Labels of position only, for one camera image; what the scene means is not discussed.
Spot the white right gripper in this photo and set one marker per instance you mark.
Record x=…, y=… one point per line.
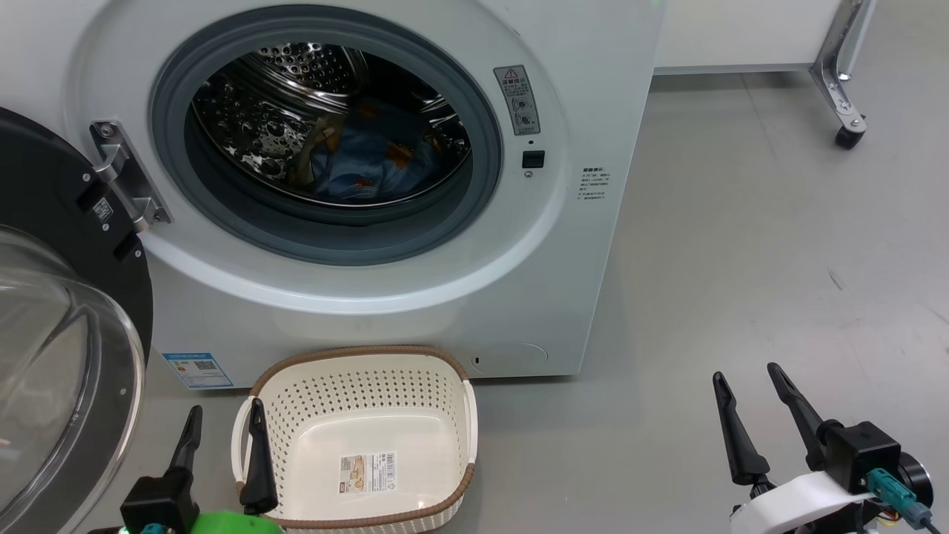
x=801, y=504

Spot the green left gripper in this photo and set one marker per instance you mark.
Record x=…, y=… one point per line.
x=237, y=525

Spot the blue cartoon print garment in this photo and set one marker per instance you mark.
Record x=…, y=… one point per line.
x=356, y=167

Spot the black round glass washer door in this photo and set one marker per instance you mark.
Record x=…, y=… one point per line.
x=44, y=193

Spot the cream white garment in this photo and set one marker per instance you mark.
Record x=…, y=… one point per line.
x=319, y=137

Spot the white front-load washing machine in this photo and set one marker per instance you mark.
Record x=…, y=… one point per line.
x=371, y=311

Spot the white oval filter access cover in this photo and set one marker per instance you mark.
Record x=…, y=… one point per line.
x=511, y=357

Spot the metal door hinge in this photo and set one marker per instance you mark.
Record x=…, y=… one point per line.
x=126, y=170

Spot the steel washer drum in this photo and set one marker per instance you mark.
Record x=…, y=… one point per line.
x=252, y=126

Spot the blue energy label sticker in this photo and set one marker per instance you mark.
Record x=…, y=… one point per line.
x=196, y=369

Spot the paper product label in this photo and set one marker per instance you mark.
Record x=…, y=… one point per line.
x=368, y=472

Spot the cream perforated laundry basket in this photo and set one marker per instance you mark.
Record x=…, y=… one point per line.
x=363, y=415

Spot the grey panel leg with caster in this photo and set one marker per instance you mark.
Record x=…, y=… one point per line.
x=841, y=81

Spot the white partition panel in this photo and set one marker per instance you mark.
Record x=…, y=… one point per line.
x=741, y=33

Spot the grey warning sticker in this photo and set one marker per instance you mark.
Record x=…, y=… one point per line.
x=517, y=100

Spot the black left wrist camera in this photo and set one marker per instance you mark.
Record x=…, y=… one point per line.
x=159, y=504

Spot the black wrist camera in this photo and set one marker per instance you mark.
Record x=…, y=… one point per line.
x=860, y=452
x=159, y=504

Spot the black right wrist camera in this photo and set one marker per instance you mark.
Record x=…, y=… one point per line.
x=860, y=452

